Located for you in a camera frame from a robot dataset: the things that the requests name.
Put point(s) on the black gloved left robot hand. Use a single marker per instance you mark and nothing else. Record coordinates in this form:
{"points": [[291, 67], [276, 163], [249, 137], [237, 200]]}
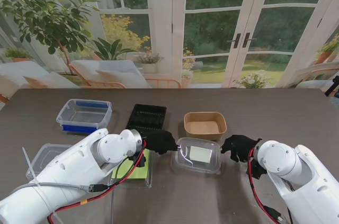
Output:
{"points": [[161, 142]]}

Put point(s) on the clear container with blue clips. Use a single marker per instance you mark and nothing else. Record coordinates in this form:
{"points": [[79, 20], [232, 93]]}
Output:
{"points": [[82, 116]]}

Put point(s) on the black plastic ridged tray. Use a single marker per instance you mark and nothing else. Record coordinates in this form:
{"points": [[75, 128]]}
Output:
{"points": [[145, 118]]}

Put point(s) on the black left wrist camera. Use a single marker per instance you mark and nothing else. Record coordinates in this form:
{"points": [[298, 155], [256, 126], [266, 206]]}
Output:
{"points": [[139, 161]]}

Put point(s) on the clear lid with blue label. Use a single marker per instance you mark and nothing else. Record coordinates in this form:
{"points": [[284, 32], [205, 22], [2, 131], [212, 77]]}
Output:
{"points": [[43, 155]]}

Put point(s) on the clear lid with green paper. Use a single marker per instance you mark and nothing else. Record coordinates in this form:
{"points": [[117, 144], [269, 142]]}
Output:
{"points": [[137, 179]]}

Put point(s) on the printed garden door backdrop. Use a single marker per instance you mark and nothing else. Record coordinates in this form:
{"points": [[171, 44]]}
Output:
{"points": [[159, 36]]}

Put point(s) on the black tripod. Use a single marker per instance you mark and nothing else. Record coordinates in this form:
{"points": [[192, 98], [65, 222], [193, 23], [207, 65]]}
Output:
{"points": [[334, 85]]}

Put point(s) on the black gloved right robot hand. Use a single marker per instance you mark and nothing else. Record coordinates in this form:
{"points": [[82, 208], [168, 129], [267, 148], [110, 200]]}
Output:
{"points": [[238, 147]]}

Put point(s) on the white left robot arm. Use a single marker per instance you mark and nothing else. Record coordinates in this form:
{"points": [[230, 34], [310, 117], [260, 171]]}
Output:
{"points": [[71, 171]]}

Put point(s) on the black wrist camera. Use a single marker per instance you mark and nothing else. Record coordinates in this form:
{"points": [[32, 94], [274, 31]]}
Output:
{"points": [[139, 161], [255, 169]]}

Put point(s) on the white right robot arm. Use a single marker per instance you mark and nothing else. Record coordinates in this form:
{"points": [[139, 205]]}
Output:
{"points": [[304, 179]]}

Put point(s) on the white zip tie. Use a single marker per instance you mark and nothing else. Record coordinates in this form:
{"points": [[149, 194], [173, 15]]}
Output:
{"points": [[29, 164]]}

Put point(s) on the tan kraft paper bowl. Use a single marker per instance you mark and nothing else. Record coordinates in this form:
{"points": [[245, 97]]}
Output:
{"points": [[204, 126]]}

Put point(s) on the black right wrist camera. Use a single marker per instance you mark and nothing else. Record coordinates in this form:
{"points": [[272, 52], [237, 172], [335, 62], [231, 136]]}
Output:
{"points": [[255, 169]]}

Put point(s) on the clear lid with white label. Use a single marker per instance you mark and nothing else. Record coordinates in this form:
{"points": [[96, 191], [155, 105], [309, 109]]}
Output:
{"points": [[196, 160]]}

